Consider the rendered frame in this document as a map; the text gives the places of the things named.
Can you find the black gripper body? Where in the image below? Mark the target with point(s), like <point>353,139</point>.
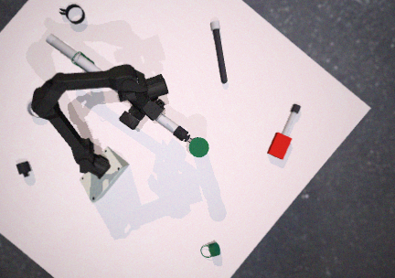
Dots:
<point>130,119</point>

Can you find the red block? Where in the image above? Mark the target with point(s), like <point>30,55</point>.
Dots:
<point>280,142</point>

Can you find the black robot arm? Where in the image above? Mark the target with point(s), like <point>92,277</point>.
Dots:
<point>123,79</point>

